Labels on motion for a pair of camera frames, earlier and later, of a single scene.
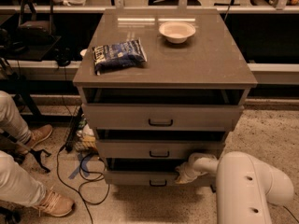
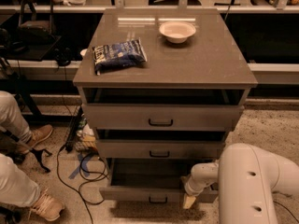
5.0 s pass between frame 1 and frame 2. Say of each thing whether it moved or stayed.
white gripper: moved
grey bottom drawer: moved
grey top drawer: stayed
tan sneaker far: stayed
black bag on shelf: stayed
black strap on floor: stayed
